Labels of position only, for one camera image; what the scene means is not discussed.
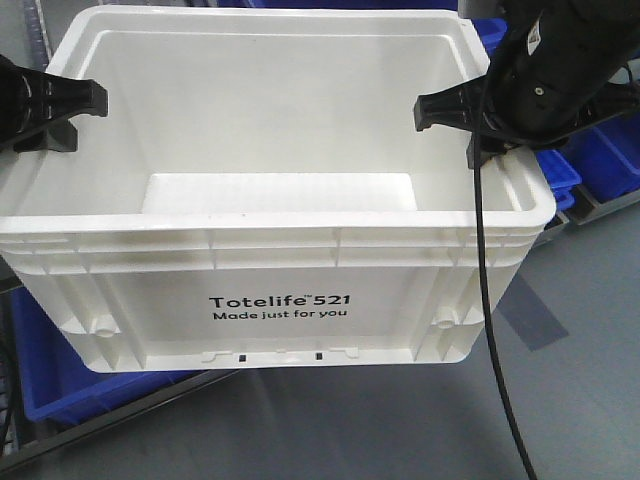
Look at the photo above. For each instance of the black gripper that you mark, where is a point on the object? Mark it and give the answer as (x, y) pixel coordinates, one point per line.
(27, 100)
(542, 87)

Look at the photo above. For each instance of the white plastic Totelife tote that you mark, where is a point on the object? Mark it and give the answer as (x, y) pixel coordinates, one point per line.
(257, 195)

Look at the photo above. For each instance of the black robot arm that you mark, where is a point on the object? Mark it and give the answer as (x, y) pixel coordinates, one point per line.
(548, 79)

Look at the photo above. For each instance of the blue bin on floor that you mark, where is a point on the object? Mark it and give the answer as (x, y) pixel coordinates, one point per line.
(55, 383)

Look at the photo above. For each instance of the stacked blue bins on floor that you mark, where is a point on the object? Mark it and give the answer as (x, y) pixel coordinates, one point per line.
(605, 155)

